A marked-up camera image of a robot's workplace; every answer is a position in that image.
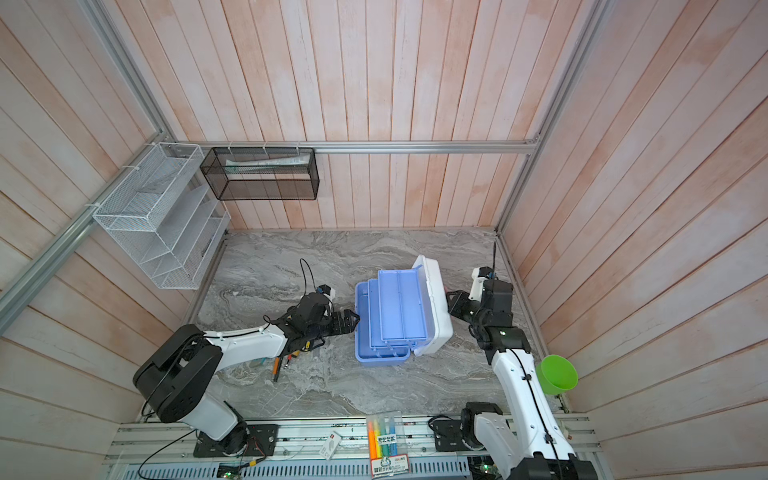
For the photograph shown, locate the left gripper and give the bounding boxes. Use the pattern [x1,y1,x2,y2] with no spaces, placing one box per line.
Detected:
[306,309,361,340]

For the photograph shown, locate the white blue tool box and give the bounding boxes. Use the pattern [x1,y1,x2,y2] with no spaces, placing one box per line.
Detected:
[355,255,454,367]

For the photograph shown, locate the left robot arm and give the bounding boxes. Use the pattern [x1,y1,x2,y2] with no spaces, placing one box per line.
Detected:
[133,291,360,453]

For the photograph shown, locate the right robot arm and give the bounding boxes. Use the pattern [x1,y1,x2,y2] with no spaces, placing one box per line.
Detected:
[446,277,598,479]

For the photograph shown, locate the highlighter marker pack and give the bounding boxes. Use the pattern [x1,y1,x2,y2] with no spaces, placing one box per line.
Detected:
[366,411,411,479]

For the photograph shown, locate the white paper tag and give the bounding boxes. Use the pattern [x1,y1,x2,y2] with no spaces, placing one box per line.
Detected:
[319,432,342,460]

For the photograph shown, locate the green plastic cup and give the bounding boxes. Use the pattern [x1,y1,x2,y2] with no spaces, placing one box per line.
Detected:
[535,354,579,396]

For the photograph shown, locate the black mesh basket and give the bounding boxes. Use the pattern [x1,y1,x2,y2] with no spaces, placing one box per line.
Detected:
[201,146,320,201]

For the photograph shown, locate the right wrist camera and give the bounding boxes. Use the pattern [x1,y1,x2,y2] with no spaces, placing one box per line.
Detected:
[469,267,495,301]

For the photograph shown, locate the orange handled tool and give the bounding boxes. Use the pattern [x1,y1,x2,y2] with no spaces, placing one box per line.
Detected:
[272,357,282,383]

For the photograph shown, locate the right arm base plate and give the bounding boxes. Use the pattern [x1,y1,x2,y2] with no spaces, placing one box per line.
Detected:
[427,415,484,452]

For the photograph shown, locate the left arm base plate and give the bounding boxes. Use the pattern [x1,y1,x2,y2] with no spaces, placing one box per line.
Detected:
[193,424,279,458]

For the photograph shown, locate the white wire mesh shelf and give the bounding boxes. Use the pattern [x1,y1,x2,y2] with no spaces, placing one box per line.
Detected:
[94,143,231,290]

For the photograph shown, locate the aluminium frame rail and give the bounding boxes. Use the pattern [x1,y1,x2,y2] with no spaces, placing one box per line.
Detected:
[194,140,539,155]

